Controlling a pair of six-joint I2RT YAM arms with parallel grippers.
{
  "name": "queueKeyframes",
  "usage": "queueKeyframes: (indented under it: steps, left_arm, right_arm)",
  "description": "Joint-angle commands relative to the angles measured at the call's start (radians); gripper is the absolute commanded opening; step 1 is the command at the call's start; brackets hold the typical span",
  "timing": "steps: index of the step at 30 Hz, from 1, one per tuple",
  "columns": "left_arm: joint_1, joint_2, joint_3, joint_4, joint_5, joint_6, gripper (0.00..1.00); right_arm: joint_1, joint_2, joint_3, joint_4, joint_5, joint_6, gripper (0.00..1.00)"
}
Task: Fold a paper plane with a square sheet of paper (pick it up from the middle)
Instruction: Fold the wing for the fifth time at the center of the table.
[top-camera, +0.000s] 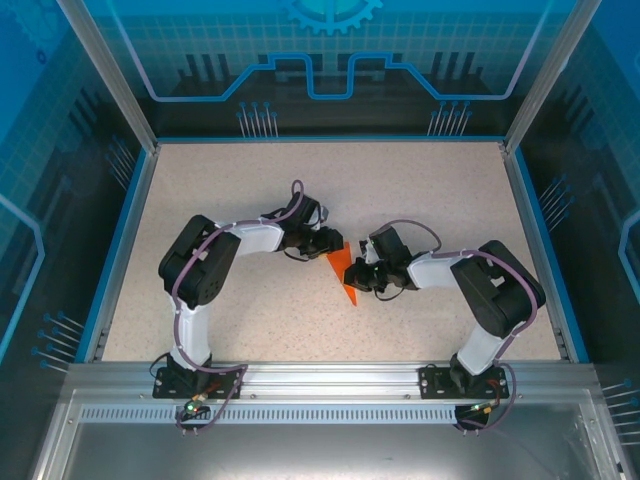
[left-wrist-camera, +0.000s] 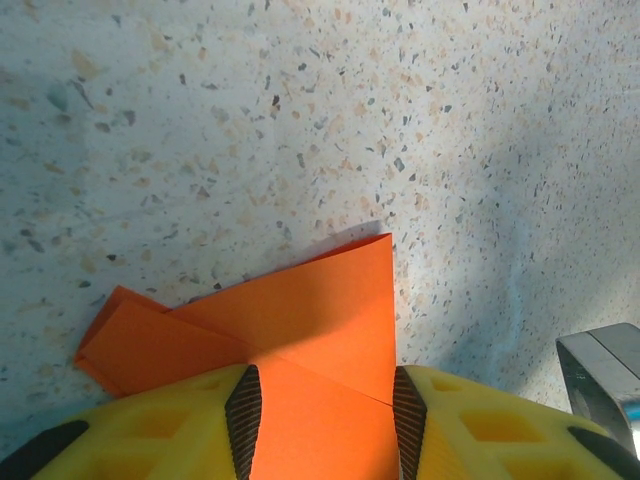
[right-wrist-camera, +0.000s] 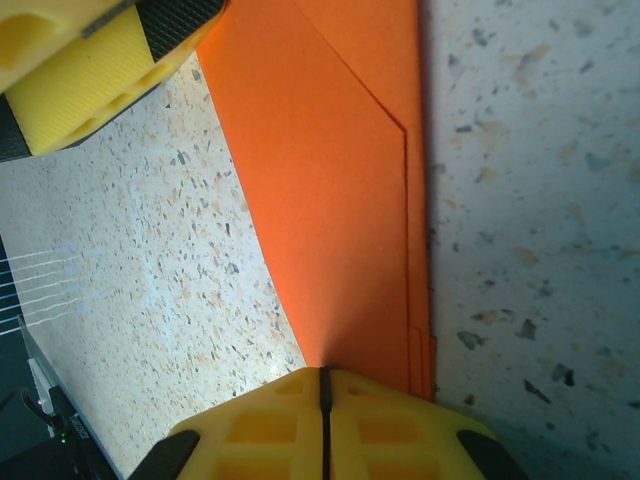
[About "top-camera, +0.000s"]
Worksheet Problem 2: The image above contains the aluminium mounting rail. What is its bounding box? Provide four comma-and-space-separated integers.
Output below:
67, 360, 597, 401

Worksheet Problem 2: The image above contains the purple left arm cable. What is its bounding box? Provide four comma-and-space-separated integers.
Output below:
171, 178, 306, 436

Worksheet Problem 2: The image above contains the arm cable connector plug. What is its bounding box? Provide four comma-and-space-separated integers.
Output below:
184, 391, 210, 417
467, 397, 505, 415

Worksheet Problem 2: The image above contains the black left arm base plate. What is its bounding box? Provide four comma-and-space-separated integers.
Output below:
152, 366, 245, 400

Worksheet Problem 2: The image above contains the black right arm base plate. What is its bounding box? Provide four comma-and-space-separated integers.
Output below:
418, 364, 511, 400

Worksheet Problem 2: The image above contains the slotted metal cable duct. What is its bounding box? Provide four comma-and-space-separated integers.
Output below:
78, 405, 474, 427

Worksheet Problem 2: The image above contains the grey metal tray panel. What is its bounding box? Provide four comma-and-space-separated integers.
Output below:
29, 388, 629, 480

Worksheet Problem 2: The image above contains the orange paper sheet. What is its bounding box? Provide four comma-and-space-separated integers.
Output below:
327, 241, 361, 308

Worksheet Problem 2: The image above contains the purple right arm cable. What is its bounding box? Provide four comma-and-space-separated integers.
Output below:
382, 219, 544, 434

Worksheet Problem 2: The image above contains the aluminium table side rail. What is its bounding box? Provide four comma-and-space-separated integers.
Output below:
82, 142, 161, 364
499, 142, 574, 364

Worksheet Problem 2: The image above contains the left arm cable connector plug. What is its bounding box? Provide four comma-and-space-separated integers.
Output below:
184, 391, 210, 417

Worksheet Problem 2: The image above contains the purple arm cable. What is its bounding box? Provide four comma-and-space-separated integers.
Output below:
382, 219, 544, 434
171, 178, 306, 436

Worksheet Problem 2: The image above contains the aluminium frame post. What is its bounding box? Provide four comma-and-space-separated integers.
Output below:
502, 0, 601, 154
55, 0, 161, 154

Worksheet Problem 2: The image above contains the right arm cable connector plug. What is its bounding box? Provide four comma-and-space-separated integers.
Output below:
467, 397, 505, 415

